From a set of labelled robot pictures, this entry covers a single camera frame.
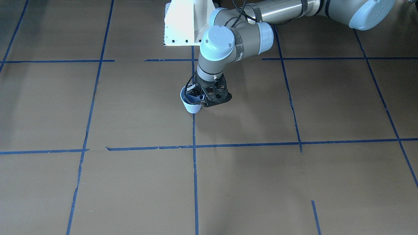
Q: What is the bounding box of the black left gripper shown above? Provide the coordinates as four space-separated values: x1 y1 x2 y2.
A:
196 74 232 107

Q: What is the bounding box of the blue ribbed plastic cup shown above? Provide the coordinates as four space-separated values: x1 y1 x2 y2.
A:
180 86 203 114

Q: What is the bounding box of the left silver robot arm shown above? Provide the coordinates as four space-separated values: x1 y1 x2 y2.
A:
183 0 395 107

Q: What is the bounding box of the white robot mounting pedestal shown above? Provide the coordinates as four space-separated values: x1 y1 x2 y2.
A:
163 0 218 46

